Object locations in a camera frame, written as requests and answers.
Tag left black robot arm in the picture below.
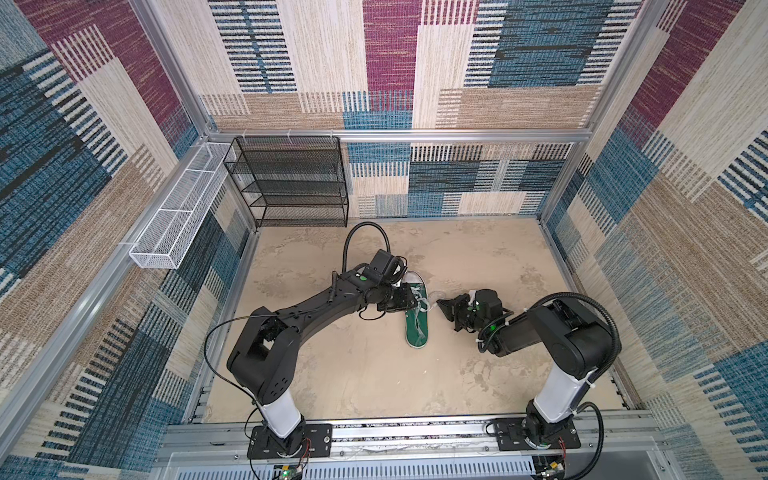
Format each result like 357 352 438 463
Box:
226 269 422 454

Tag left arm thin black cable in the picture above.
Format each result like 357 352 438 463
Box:
202 314 271 397

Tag white shoelace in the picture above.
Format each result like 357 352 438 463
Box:
406 284 430 329

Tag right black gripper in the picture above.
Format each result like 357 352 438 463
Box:
436 293 487 333

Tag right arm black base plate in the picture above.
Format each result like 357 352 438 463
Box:
486 416 582 451

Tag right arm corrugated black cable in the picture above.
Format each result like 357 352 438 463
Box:
527 292 622 385

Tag white wire mesh basket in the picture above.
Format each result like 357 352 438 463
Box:
129 143 229 270

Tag black wire mesh shelf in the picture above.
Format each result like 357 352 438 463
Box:
224 136 349 227

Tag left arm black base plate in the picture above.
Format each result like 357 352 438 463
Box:
247 423 333 460

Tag aluminium mounting rail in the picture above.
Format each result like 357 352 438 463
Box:
150 410 683 479

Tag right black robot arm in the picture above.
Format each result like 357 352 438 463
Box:
436 289 621 449

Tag green canvas sneaker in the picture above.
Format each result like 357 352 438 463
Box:
401 271 430 349

